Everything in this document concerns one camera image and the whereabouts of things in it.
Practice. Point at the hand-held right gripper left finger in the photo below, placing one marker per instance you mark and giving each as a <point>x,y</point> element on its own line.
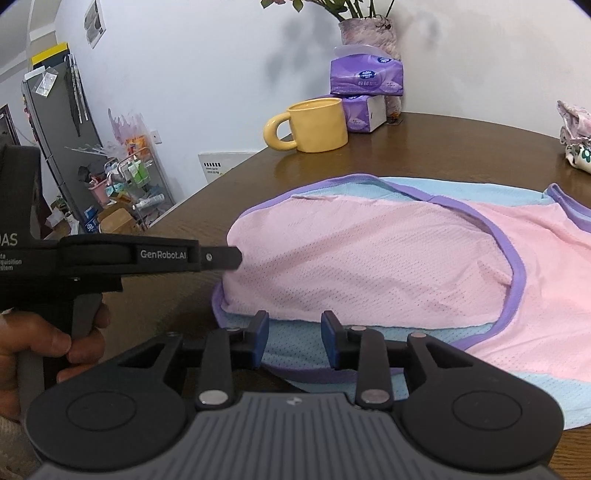
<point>261,341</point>

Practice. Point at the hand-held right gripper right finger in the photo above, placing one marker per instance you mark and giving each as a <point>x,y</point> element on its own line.
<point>330,341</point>

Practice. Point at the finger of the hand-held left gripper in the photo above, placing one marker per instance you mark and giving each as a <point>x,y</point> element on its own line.
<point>221,258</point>

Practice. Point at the pink and blue mesh vest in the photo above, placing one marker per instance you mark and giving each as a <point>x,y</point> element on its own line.
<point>369,258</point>

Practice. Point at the person's left hand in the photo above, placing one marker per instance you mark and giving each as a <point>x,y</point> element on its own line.
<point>32,337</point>

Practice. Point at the white printed sign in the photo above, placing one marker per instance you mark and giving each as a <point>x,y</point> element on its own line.
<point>217,166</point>

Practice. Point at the small cardboard box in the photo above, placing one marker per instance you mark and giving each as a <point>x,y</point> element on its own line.
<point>117,221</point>

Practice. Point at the dark wooden cabinet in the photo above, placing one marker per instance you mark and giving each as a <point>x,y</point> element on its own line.
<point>7,127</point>

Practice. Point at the grey refrigerator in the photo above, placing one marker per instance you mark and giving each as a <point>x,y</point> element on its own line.
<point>51,120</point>

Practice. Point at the yellow ceramic mug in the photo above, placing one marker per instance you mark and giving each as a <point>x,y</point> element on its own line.
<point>318,127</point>

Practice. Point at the translucent pink wrapping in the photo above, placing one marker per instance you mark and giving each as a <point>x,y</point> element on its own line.
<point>124,127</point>

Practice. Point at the purple and white tissue box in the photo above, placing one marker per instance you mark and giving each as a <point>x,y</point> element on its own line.
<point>358,113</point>

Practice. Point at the purple soft tissue pack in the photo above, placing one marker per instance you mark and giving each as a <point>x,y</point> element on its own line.
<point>364,76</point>

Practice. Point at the lilac mottled flower vase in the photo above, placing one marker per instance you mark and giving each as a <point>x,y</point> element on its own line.
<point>369,32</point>

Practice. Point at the folded cream green-flower cloth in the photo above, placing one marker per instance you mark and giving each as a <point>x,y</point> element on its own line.
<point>581,157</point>

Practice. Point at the folded pink floral cloth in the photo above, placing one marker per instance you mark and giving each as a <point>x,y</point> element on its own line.
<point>579,120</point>

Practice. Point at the white wall socket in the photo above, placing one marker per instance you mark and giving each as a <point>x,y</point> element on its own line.
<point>157,136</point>

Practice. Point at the wall poster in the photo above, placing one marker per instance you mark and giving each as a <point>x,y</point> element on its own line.
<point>94,23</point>

